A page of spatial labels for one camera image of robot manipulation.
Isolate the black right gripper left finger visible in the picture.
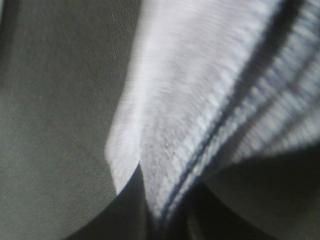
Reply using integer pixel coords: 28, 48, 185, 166
67, 166, 149, 240

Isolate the black table mat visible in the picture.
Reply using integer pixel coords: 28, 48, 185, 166
0, 0, 320, 240

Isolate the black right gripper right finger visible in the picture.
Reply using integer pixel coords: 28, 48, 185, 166
172, 183, 274, 240

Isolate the lavender towel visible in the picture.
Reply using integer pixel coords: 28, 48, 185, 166
105, 0, 320, 221

